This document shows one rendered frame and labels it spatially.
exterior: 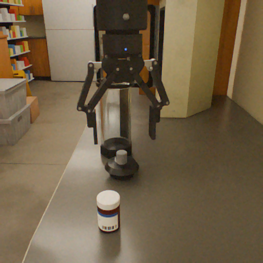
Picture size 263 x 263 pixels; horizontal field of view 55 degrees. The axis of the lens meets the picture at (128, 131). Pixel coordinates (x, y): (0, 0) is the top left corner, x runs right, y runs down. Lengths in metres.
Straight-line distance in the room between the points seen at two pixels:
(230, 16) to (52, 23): 5.06
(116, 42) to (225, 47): 1.05
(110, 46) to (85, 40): 5.55
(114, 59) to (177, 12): 0.57
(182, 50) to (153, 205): 0.64
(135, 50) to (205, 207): 0.37
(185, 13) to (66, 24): 5.17
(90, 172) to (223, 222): 0.35
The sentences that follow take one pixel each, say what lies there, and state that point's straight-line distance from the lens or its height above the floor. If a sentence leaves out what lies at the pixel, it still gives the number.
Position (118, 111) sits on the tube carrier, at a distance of 0.71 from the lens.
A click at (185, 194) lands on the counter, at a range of 0.64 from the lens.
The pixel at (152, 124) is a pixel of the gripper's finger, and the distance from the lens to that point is 0.54.
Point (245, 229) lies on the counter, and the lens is 0.59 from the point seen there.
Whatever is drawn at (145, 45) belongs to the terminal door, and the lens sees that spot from 1.35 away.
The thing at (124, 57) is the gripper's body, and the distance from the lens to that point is 0.50.
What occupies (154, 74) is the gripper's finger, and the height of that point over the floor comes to 1.22.
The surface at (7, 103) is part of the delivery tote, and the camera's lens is 3.08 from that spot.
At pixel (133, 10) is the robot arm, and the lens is 0.47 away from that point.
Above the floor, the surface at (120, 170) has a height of 0.97.
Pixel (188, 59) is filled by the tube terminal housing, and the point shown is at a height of 1.18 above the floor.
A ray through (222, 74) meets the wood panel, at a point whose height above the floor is 1.06.
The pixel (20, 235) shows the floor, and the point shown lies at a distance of 1.99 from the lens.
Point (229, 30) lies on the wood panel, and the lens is 1.47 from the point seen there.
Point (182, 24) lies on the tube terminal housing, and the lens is 1.04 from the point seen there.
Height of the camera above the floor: 1.32
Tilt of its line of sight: 23 degrees down
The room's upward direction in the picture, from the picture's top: straight up
